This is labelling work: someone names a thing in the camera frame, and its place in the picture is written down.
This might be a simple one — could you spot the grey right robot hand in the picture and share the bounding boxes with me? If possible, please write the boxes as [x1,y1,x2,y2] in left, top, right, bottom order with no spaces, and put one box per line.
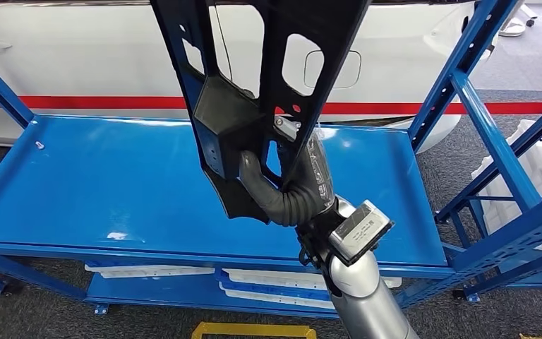
[238,117,339,229]

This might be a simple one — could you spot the black plastic frame part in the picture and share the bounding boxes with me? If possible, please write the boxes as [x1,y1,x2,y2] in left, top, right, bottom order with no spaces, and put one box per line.
[149,0,373,225]

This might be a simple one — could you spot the blue plastic crate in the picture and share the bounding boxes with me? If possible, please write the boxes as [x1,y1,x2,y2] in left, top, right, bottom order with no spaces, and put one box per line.
[215,271,335,303]

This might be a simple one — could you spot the yellow floor tape square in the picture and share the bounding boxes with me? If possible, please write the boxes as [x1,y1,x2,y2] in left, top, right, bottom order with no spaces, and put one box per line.
[190,321,318,339]

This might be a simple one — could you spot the white stand base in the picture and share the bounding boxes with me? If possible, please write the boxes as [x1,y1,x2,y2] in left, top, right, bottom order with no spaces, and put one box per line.
[498,4,538,38]

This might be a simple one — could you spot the white car with red stripe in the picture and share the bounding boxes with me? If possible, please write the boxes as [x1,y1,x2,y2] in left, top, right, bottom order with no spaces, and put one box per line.
[0,0,496,155]

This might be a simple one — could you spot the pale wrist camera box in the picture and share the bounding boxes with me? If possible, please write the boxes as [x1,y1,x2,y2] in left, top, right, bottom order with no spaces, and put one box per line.
[327,199,395,268]

